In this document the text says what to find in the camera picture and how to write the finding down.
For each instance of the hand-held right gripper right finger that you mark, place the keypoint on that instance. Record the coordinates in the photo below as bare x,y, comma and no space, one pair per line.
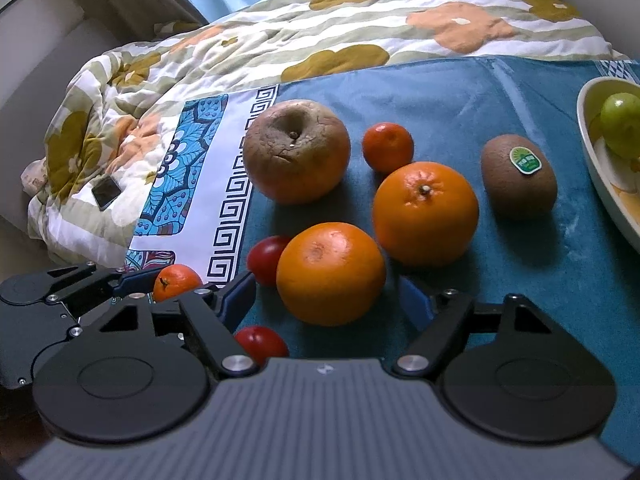
416,301

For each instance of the kiwi with green sticker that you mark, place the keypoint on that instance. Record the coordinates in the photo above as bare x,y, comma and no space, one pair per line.
520,192

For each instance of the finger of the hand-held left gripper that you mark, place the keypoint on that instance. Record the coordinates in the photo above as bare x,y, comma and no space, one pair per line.
135,280
167,324

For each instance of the brown wrinkled apple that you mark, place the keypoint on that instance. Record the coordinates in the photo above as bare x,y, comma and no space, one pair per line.
295,155

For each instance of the green round fruit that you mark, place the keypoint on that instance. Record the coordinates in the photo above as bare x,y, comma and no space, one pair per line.
622,120

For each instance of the cream bowl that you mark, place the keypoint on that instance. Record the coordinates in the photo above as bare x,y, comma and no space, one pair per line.
605,195

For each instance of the black phone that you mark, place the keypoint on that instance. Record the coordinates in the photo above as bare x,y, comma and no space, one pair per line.
106,192

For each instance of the floral quilt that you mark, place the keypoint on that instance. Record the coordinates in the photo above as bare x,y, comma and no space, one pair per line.
300,35

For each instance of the small mandarin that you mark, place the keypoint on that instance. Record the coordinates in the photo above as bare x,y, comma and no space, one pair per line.
387,147
175,280

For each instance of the blue printed cloth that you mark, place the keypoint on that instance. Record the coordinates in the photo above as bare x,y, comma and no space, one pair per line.
500,90

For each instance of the large orange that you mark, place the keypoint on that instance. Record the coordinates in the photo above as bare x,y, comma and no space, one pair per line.
330,275
425,215

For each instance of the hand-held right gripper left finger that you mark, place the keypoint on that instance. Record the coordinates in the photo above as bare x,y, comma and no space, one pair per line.
235,296

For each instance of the red cherry tomato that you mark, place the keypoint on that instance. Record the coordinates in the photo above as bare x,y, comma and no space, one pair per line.
261,342
265,262

